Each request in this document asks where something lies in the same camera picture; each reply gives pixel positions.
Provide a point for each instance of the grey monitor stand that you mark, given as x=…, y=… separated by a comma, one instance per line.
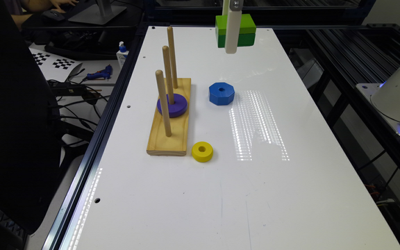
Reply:
x=100, y=13

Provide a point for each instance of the black computer mouse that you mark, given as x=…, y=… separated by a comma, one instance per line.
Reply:
x=52, y=16

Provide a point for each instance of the back wooden peg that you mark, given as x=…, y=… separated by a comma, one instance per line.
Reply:
x=172, y=56

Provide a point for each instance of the wooden peg base board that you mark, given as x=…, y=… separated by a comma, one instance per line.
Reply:
x=160, y=144

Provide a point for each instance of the blue glue gun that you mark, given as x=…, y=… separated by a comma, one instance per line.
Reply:
x=104, y=73

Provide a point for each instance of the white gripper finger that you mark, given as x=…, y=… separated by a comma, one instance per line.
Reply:
x=234, y=17
x=225, y=7

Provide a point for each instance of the front wooden peg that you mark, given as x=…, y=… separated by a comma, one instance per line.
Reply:
x=163, y=102

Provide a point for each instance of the person's hand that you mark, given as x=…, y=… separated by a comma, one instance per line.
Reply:
x=63, y=6

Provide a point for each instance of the blue octagon block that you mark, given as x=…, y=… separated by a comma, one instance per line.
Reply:
x=221, y=93

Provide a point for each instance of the black monitor back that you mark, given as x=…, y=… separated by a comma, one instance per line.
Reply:
x=29, y=147

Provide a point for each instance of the white lotion bottle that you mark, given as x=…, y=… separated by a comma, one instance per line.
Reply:
x=122, y=54

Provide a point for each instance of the green square block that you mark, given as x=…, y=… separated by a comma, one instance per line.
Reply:
x=246, y=35

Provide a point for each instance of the checkerboard calibration sheet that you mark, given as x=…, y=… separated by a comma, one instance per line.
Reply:
x=54, y=67

